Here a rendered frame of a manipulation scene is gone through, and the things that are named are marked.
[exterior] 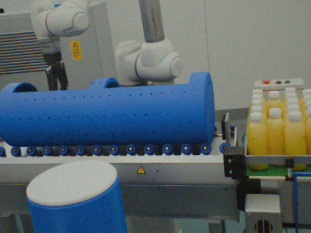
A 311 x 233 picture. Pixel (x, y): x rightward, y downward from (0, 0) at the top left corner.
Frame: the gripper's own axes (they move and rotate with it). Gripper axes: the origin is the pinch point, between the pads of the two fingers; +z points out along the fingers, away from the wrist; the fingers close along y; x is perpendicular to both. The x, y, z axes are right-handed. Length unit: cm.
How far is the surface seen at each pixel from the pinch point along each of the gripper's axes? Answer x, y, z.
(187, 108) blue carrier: 60, 19, 1
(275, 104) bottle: 91, -5, 9
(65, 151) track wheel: 6.2, 16.4, 18.5
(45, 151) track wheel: -3.1, 16.3, 18.4
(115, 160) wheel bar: 27.9, 16.8, 22.6
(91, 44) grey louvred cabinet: -39, -130, -4
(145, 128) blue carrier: 43.2, 19.2, 8.3
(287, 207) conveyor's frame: 93, 28, 35
